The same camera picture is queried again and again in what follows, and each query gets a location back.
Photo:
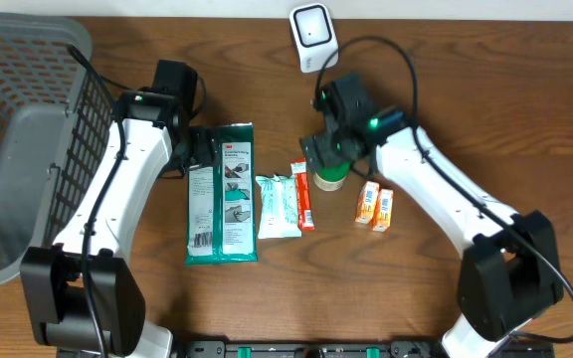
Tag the light teal snack packet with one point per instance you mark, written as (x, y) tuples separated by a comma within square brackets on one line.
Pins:
[(279, 215)]

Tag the green white wipes pack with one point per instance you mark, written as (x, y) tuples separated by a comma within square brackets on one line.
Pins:
[(221, 205)]

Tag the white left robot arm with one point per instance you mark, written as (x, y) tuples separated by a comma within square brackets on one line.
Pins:
[(80, 293)]

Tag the grey plastic mesh basket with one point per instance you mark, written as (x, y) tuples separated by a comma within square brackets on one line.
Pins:
[(54, 127)]

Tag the orange juice box pair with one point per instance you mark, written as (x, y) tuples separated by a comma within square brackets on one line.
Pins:
[(375, 207)]

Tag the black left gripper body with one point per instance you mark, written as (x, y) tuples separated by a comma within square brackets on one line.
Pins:
[(203, 150)]

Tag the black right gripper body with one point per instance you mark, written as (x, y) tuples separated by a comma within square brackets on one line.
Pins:
[(331, 147)]

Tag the red snack packet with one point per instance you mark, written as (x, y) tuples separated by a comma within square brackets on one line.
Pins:
[(299, 172)]

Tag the green lid white jar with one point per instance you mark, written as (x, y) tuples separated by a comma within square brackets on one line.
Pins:
[(331, 179)]

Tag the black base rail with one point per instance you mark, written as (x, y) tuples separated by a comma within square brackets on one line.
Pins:
[(394, 349)]

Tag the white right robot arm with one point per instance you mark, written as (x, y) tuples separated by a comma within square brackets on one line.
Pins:
[(509, 261)]

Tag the white barcode scanner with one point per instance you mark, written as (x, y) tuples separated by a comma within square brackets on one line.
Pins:
[(313, 35)]

